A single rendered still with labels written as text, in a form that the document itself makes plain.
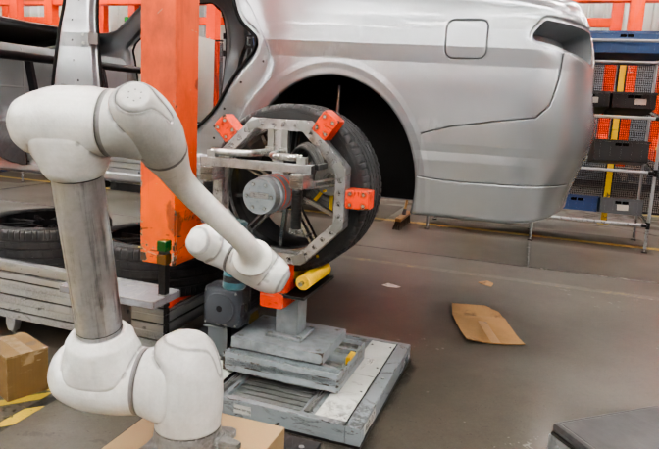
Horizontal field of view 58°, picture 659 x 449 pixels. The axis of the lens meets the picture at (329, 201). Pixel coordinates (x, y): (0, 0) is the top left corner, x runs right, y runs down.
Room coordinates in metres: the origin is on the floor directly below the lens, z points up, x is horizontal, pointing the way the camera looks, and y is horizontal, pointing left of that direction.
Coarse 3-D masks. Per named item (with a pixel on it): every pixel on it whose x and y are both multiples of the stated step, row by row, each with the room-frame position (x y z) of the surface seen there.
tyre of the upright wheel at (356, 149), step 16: (256, 112) 2.34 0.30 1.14; (272, 112) 2.31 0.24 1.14; (288, 112) 2.29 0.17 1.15; (304, 112) 2.27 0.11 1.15; (320, 112) 2.26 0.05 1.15; (336, 112) 2.44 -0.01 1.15; (352, 128) 2.34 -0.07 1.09; (224, 144) 2.38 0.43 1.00; (336, 144) 2.23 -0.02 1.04; (352, 144) 2.21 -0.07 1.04; (368, 144) 2.38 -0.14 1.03; (352, 160) 2.20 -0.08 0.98; (368, 160) 2.29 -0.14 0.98; (352, 176) 2.20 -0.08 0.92; (368, 176) 2.22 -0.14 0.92; (352, 224) 2.20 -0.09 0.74; (368, 224) 2.33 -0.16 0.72; (336, 240) 2.22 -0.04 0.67; (352, 240) 2.23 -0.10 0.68; (320, 256) 2.24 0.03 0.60; (336, 256) 2.23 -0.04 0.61
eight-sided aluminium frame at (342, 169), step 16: (256, 128) 2.26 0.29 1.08; (288, 128) 2.20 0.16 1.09; (304, 128) 2.18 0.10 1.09; (240, 144) 2.28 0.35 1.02; (320, 144) 2.16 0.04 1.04; (336, 160) 2.14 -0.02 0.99; (336, 176) 2.14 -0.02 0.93; (224, 192) 2.31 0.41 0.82; (336, 192) 2.14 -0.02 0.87; (336, 208) 2.13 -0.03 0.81; (336, 224) 2.13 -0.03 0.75; (320, 240) 2.15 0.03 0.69; (288, 256) 2.19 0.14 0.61; (304, 256) 2.17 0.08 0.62
